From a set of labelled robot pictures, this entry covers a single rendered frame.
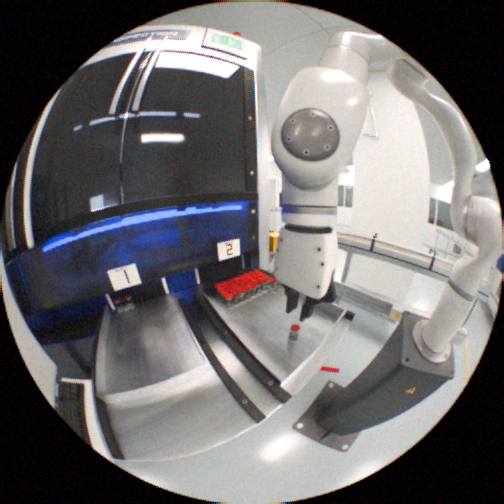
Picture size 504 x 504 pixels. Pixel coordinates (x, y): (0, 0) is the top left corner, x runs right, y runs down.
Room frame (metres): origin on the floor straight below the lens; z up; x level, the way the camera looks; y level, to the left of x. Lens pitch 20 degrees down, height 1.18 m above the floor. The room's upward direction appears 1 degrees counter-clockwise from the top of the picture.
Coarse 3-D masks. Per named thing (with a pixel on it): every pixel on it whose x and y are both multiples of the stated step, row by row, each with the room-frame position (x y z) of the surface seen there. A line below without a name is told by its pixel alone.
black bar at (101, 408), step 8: (96, 344) 0.10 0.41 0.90; (96, 400) -0.03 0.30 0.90; (96, 408) -0.05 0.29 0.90; (104, 408) -0.04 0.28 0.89; (104, 416) -0.05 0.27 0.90; (104, 424) -0.07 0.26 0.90; (104, 432) -0.09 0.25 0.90; (112, 432) -0.08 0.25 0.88; (112, 440) -0.10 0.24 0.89; (112, 448) -0.12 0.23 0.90; (112, 456) -0.14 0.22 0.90; (120, 456) -0.13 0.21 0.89
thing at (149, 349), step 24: (144, 312) 0.28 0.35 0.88; (168, 312) 0.30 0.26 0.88; (120, 336) 0.17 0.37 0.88; (144, 336) 0.19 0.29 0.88; (168, 336) 0.21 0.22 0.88; (192, 336) 0.20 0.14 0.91; (96, 360) 0.06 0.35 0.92; (120, 360) 0.10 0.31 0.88; (144, 360) 0.12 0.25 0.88; (168, 360) 0.14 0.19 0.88; (192, 360) 0.15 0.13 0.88; (96, 384) 0.00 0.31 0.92; (120, 384) 0.04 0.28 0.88; (144, 384) 0.07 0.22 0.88; (168, 384) 0.08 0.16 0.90
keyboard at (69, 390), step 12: (60, 384) -0.11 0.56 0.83; (72, 384) -0.06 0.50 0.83; (60, 396) -0.15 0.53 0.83; (72, 396) -0.10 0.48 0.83; (60, 408) -0.19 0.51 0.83; (72, 408) -0.14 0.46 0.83; (84, 408) -0.10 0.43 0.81; (72, 420) -0.18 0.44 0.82; (84, 420) -0.14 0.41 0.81; (84, 432) -0.18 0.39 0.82
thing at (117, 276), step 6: (132, 264) 0.28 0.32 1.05; (114, 270) 0.25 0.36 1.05; (120, 270) 0.26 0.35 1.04; (126, 270) 0.27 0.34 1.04; (132, 270) 0.28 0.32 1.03; (114, 276) 0.25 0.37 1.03; (120, 276) 0.26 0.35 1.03; (132, 276) 0.28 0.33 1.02; (138, 276) 0.29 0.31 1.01; (114, 282) 0.24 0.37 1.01; (120, 282) 0.25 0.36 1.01; (126, 282) 0.26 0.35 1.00; (132, 282) 0.27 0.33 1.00; (138, 282) 0.28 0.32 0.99; (114, 288) 0.24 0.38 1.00; (120, 288) 0.25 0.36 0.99
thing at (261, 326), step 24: (216, 312) 0.29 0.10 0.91; (240, 312) 0.31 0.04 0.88; (264, 312) 0.31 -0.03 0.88; (336, 312) 0.27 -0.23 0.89; (240, 336) 0.23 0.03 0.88; (264, 336) 0.23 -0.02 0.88; (288, 336) 0.22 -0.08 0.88; (312, 336) 0.21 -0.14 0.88; (264, 360) 0.16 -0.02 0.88; (288, 360) 0.16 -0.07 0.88
